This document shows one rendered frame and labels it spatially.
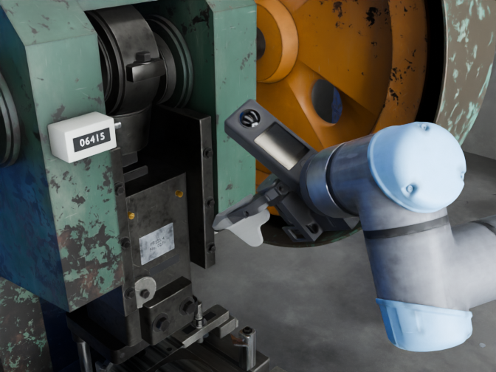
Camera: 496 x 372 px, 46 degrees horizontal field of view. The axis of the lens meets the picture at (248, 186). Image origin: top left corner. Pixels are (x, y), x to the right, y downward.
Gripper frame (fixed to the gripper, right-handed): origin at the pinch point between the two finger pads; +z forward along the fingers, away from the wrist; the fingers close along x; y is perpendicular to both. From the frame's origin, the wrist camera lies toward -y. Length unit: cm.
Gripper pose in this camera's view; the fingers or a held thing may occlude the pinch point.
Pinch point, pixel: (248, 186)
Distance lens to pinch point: 78.9
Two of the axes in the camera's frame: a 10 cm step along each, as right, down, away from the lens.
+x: 6.7, -6.5, 3.6
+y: 6.3, 7.5, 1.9
